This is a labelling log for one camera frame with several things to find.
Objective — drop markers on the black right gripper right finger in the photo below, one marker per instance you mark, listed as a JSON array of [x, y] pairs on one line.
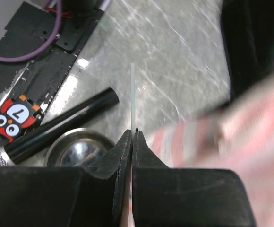
[[149, 189]]

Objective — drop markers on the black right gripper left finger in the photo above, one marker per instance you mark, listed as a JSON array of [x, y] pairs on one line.
[[108, 186]]

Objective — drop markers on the white fibreglass tent pole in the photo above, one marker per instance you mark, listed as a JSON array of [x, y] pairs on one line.
[[133, 100]]

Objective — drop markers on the pink striped pet tent fabric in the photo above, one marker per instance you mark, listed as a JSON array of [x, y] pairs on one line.
[[239, 138]]

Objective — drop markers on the steel pet bowl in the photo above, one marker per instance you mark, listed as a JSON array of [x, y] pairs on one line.
[[77, 147]]

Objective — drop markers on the black handheld microphone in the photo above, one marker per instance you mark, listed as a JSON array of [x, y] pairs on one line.
[[26, 146]]

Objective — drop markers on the red owl number tile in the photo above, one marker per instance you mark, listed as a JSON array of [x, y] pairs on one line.
[[16, 116]]

